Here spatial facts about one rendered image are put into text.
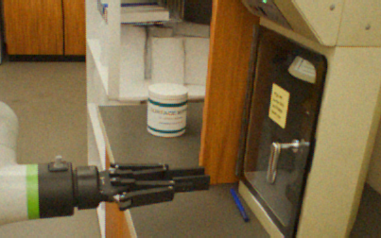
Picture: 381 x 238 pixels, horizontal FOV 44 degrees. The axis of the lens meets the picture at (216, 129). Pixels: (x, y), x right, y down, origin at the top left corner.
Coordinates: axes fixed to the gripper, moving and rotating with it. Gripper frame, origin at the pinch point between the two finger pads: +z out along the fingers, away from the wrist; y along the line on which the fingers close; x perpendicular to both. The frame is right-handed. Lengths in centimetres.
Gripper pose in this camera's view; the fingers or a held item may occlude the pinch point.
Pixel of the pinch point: (189, 178)
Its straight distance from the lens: 87.7
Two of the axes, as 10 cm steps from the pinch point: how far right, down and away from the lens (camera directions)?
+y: -3.2, -4.1, 8.5
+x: -1.0, 9.1, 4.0
